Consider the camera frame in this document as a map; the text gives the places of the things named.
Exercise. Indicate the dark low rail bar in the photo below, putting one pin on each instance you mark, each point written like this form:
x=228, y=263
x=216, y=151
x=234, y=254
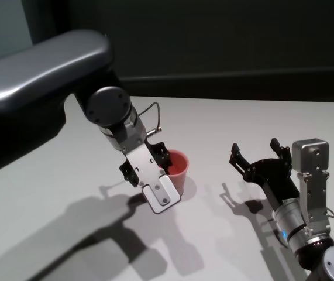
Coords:
x=242, y=79

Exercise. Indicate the pink plastic cup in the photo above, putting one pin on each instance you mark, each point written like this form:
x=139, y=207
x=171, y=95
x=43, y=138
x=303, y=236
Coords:
x=181, y=175

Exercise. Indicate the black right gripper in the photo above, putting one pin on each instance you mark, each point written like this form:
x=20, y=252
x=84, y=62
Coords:
x=273, y=178

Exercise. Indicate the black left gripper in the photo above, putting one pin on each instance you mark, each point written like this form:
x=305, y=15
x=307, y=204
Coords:
x=155, y=147

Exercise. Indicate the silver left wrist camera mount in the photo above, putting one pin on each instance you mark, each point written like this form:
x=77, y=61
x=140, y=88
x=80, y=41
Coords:
x=161, y=193

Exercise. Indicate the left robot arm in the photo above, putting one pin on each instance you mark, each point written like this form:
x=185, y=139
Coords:
x=38, y=76

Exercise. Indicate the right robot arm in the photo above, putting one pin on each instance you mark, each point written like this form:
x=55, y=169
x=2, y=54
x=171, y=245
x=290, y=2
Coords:
x=301, y=225

